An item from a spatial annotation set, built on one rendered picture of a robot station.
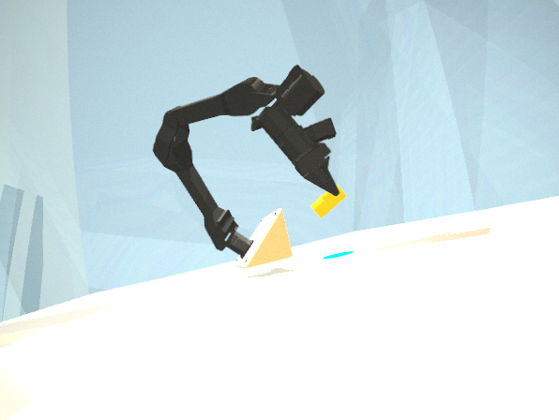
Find cyan circle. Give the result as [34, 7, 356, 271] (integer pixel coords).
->
[323, 251, 353, 260]

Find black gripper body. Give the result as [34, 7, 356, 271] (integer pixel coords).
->
[275, 123, 331, 176]

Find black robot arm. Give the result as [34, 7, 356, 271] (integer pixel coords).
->
[152, 65, 337, 260]

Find yellow tall cylinder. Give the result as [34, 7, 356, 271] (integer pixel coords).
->
[311, 184, 346, 218]

